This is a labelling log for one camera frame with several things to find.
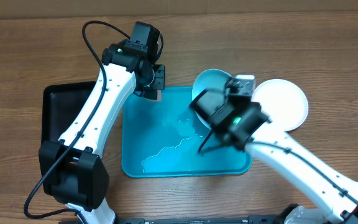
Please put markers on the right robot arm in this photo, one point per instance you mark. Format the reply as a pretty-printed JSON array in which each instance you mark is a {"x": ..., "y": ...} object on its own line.
[{"x": 335, "y": 195}]

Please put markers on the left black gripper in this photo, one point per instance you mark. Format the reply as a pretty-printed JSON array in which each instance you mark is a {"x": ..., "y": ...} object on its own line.
[{"x": 161, "y": 82}]

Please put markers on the white plate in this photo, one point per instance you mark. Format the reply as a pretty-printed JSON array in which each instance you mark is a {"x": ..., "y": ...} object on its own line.
[{"x": 284, "y": 102}]

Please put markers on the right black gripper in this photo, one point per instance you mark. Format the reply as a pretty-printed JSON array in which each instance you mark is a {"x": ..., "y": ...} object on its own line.
[{"x": 257, "y": 106}]

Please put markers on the black plastic tray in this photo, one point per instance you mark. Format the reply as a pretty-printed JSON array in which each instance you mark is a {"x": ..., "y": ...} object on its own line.
[{"x": 61, "y": 105}]

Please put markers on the teal plastic tray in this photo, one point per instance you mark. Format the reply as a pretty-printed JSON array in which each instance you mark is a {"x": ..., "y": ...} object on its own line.
[{"x": 167, "y": 139}]

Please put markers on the green and pink sponge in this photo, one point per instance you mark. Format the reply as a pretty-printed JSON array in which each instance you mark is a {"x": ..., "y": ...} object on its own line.
[{"x": 153, "y": 95}]

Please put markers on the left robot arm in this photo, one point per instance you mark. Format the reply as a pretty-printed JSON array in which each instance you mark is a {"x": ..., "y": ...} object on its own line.
[{"x": 71, "y": 167}]

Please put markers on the light blue plate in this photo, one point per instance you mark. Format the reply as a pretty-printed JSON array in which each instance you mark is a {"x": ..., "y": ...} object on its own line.
[{"x": 210, "y": 79}]

